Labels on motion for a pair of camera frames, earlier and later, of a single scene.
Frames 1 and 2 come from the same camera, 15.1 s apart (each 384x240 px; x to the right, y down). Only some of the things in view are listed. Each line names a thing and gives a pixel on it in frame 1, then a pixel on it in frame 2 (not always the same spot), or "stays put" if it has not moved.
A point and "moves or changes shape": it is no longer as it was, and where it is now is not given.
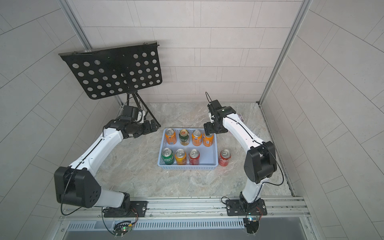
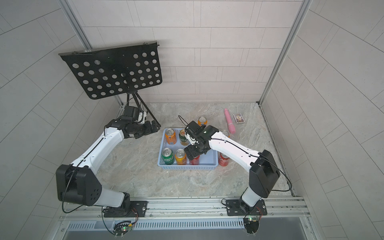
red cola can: x=194 y=155 stays put
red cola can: x=224 y=156 stays put
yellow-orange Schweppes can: x=180 y=156 stays put
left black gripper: x=148 y=129 stays put
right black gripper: x=208 y=128 -> x=193 y=152
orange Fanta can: x=197 y=137 moves or changes shape
